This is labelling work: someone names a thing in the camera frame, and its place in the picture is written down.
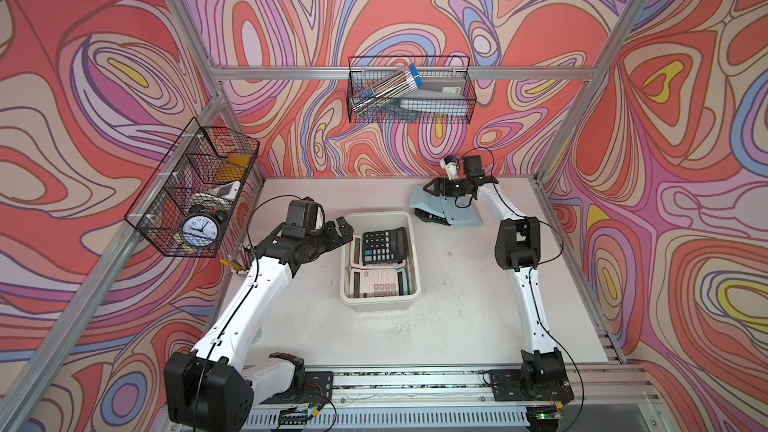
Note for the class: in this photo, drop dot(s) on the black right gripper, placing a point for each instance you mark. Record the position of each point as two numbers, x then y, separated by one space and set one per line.
436 182

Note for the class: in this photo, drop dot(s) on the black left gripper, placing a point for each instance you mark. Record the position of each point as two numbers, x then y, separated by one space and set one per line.
332 238

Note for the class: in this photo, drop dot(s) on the pink calculator face up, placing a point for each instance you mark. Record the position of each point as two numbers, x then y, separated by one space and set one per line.
355 255

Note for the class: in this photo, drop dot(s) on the black calculator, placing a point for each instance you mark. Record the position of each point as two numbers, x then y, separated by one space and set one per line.
429 217
385 247

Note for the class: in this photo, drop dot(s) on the light blue calculator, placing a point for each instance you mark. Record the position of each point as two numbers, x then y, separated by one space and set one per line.
460 216

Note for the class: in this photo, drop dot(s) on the white plastic storage box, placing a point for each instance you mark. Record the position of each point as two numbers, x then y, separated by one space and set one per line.
379 267

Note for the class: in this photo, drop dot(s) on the pink calculator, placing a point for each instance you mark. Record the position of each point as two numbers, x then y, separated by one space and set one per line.
378 282

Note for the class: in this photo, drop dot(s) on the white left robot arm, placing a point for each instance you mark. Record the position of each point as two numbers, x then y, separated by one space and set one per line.
209 388

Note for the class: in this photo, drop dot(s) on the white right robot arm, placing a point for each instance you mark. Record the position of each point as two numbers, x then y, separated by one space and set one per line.
517 251

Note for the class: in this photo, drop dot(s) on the grey white box in basket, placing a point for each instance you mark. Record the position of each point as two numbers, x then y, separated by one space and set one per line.
444 96

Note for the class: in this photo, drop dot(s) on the clear pen cup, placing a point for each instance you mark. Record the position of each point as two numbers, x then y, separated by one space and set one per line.
241 261

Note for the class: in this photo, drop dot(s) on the clear tube of pencils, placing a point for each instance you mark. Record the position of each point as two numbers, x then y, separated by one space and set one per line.
380 93

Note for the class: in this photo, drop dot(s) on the white device in basket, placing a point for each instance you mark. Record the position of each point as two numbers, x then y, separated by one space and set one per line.
227 192

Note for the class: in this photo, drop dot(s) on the yellow item in basket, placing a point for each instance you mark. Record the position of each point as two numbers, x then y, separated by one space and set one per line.
232 169

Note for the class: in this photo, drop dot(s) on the black alarm clock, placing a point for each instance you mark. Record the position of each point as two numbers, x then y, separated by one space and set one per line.
202 227

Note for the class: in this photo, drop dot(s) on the green circuit board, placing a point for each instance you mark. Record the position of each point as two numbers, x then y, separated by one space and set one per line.
294 416

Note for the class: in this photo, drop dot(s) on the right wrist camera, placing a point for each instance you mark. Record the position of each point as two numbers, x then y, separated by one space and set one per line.
450 165

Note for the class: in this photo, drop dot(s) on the black wire basket back wall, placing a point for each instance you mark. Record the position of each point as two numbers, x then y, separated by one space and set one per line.
363 69

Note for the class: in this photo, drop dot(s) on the black wire basket wall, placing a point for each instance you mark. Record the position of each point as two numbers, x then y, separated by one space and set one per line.
181 181
363 69

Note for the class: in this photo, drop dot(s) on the black wire basket left wall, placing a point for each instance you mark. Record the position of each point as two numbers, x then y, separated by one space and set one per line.
181 181

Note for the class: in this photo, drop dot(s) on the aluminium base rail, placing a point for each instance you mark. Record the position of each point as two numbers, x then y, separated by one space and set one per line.
608 397

